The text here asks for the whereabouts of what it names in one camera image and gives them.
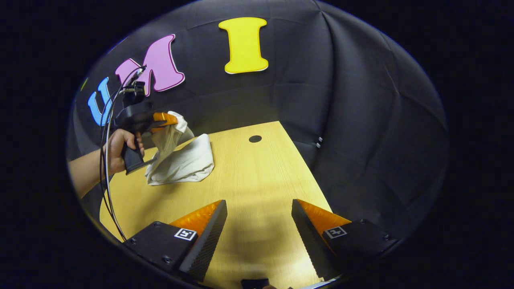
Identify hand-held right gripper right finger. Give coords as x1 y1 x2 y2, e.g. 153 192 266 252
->
291 199 403 281

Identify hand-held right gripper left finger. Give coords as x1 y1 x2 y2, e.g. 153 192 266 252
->
122 199 228 282

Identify white jeans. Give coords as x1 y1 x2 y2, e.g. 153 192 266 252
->
145 111 215 186

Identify black backdrop cloth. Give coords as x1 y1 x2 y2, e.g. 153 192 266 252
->
66 0 449 249

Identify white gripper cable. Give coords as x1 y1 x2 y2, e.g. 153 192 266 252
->
104 86 136 242

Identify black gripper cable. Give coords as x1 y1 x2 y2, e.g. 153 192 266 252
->
99 65 147 241

